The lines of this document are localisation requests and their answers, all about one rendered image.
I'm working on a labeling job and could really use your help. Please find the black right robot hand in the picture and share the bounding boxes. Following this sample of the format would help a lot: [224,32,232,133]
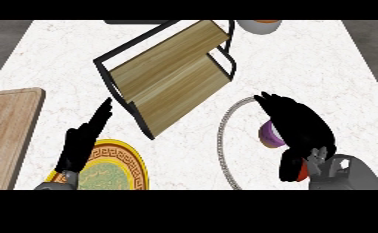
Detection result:
[252,91,338,183]

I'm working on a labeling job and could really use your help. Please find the yellow patterned plate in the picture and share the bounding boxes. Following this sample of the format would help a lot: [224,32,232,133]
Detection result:
[44,138,151,191]

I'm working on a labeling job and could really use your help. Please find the wooden tiered shelf black frame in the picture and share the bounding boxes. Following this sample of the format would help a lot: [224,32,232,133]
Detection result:
[92,19,238,141]

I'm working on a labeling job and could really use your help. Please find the wooden cutting board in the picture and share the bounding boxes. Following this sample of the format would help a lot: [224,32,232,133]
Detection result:
[0,87,47,191]

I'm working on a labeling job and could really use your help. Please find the grey bowl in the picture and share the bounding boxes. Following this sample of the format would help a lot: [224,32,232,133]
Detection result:
[235,19,283,36]

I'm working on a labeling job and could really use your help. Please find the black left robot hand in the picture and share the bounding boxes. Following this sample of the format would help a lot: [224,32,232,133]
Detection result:
[53,97,114,174]

